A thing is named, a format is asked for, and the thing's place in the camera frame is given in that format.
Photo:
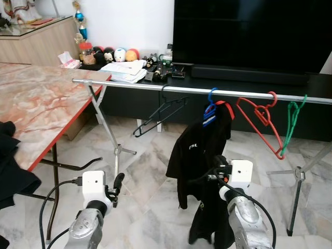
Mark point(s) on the dark grey plastic hanger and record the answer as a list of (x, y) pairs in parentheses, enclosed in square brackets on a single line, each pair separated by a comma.
[(137, 133)]

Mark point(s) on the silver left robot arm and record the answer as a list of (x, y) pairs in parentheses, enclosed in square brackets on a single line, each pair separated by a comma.
[(85, 231)]

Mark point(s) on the red plastic hanger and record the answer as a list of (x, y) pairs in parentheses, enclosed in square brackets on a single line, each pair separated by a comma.
[(259, 128)]

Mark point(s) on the blue plastic hanger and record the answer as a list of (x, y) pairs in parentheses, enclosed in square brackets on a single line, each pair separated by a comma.
[(209, 111)]

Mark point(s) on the green plastic hanger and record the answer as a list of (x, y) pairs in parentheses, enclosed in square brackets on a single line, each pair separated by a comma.
[(293, 122)]

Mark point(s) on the black polo shirt FSL print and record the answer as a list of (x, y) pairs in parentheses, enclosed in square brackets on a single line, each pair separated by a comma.
[(199, 145)]

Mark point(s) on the black TV cabinet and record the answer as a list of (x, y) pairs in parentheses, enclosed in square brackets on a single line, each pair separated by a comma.
[(129, 106)]

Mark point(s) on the black soundbar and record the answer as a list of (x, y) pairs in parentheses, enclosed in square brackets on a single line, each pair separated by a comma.
[(249, 75)]

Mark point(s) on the plain black garment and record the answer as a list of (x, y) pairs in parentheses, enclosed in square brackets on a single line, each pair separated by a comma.
[(13, 171)]

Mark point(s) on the white paper stack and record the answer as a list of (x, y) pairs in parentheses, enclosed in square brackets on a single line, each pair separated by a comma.
[(124, 70)]

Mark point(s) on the marble-pattern folding table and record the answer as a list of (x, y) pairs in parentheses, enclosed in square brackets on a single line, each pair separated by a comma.
[(41, 98)]

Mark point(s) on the white round toy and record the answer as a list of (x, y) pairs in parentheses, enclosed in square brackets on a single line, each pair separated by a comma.
[(120, 55)]

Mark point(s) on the black round toy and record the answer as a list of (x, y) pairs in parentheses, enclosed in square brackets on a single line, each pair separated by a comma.
[(99, 56), (109, 55)]

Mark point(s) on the orange round toy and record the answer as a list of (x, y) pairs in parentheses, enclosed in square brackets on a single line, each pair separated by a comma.
[(133, 55)]

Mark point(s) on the clear plastic bottle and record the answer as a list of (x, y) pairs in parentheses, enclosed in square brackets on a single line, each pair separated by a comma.
[(169, 53)]

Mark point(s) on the pink white tissue pack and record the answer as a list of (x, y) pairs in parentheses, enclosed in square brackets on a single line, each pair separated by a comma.
[(70, 61)]

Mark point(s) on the jar with red lid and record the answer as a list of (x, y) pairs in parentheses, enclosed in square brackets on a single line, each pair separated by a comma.
[(86, 54)]

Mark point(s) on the black flat television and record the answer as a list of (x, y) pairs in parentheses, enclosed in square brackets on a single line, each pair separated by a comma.
[(249, 31)]

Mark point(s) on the light wooden sideboard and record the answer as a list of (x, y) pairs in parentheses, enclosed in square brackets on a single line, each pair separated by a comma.
[(36, 46)]

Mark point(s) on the blue and gold ornament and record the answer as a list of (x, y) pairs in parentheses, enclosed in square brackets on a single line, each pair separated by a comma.
[(79, 16)]

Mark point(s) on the white ceramic figurine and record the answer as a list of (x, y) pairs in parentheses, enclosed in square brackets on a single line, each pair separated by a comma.
[(26, 10)]

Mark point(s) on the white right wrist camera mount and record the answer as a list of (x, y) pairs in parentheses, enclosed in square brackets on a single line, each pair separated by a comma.
[(241, 174)]

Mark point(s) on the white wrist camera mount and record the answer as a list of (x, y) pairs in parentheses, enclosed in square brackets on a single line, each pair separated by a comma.
[(93, 184), (241, 174)]

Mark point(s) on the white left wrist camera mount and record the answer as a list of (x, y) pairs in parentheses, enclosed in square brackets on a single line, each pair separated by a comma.
[(93, 184)]

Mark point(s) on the silver metal clothes rail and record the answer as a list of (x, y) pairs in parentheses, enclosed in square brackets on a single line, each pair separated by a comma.
[(129, 85)]

